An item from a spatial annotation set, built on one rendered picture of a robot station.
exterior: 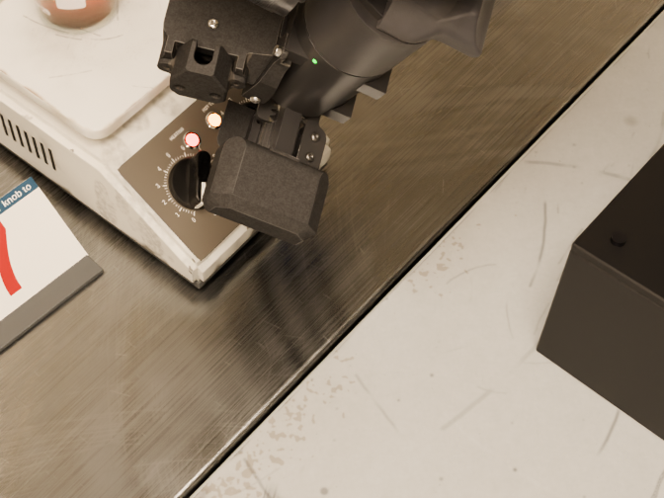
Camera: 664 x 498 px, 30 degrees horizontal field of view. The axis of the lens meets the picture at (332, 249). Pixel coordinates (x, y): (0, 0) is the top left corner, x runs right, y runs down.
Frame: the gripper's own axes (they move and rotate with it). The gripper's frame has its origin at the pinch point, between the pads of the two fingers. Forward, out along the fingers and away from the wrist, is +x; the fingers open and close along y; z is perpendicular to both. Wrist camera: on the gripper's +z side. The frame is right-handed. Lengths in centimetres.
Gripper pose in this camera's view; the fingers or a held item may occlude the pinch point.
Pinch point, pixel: (265, 100)
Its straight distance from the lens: 72.9
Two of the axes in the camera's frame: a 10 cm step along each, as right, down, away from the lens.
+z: -8.8, -3.4, -3.3
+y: -2.3, 9.2, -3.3
